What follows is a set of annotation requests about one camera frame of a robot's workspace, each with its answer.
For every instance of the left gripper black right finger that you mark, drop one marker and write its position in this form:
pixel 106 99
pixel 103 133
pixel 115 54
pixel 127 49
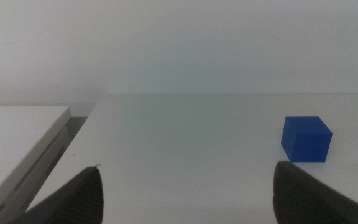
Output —
pixel 300 199

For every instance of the white side cabinet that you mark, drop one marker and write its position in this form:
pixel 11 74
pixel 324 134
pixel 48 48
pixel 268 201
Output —
pixel 14 146

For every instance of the blue cube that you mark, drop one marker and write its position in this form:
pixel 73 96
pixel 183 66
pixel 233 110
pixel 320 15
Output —
pixel 306 141

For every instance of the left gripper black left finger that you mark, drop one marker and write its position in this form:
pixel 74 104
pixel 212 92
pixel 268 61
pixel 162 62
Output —
pixel 79 199

